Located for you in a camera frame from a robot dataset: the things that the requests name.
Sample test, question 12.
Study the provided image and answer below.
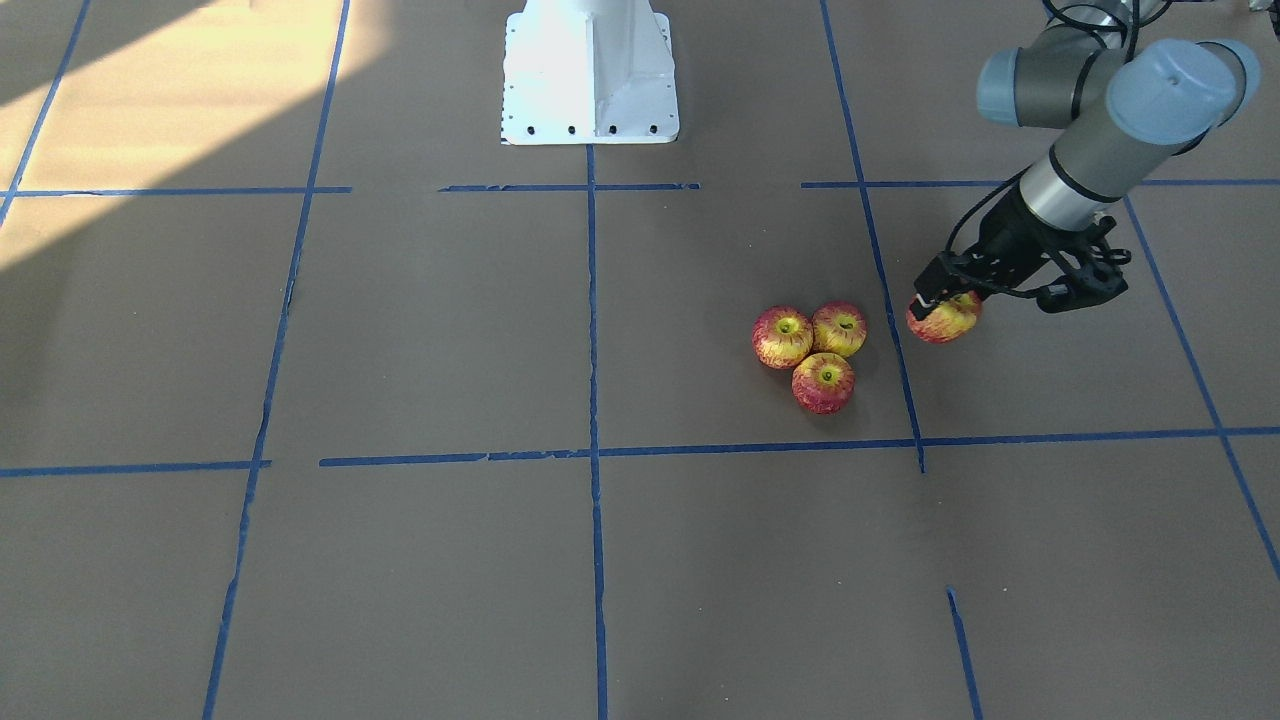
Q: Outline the lone red yellow apple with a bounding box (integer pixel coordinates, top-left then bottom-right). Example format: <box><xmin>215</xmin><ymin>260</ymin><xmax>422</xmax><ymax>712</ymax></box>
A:
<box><xmin>906</xmin><ymin>296</ymin><xmax>984</xmax><ymax>345</ymax></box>

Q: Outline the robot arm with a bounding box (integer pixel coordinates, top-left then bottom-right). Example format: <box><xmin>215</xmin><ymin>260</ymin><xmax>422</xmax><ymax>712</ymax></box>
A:
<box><xmin>911</xmin><ymin>1</ymin><xmax>1262</xmax><ymax>318</ymax></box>

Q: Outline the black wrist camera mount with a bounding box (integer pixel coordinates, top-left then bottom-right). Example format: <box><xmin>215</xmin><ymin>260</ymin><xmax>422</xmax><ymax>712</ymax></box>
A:
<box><xmin>1036</xmin><ymin>214</ymin><xmax>1133</xmax><ymax>314</ymax></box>

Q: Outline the apple nearest table edge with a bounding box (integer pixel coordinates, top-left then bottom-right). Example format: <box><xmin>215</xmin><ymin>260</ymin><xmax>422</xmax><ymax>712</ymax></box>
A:
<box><xmin>791</xmin><ymin>352</ymin><xmax>856</xmax><ymax>415</ymax></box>

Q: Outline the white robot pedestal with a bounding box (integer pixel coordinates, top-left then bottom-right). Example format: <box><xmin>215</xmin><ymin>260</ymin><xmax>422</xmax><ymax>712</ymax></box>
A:
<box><xmin>500</xmin><ymin>1</ymin><xmax>681</xmax><ymax>146</ymax></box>

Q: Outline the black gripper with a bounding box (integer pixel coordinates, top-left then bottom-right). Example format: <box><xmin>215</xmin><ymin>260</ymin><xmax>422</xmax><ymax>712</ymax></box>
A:
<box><xmin>908</xmin><ymin>179</ymin><xmax>1064</xmax><ymax>322</ymax></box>

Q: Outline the apple nearest robot base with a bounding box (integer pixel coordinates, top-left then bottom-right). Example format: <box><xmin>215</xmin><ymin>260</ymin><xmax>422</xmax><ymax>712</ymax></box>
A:
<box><xmin>751</xmin><ymin>305</ymin><xmax>814</xmax><ymax>370</ymax></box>

